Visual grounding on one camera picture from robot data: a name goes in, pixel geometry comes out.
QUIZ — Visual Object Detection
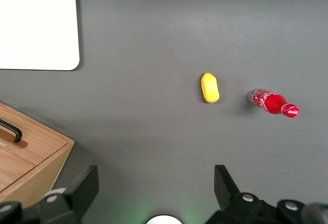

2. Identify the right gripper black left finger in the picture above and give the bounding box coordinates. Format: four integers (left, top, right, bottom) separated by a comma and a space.
37, 165, 99, 224

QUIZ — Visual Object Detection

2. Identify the wooden drawer front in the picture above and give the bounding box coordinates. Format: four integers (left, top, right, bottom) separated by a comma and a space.
0, 102, 70, 166
0, 148, 36, 193

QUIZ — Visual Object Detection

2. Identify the yellow toy lemon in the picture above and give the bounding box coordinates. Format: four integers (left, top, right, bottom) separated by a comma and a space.
200, 72, 221, 104

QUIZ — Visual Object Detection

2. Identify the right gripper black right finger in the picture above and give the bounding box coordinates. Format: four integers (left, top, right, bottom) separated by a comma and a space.
204, 165, 282, 224

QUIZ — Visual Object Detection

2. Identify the red soda can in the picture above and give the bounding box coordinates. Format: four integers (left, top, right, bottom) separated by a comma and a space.
248, 87, 300, 119

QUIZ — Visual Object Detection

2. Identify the cream rectangular plastic tray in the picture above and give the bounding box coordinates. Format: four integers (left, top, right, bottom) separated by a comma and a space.
0, 0, 80, 71

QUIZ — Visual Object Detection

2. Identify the black metal drawer handle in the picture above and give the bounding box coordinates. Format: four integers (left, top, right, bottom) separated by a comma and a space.
0, 118, 23, 144

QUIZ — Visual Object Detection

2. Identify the wooden two-drawer cabinet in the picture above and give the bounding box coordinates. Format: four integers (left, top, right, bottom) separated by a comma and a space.
0, 101, 75, 209

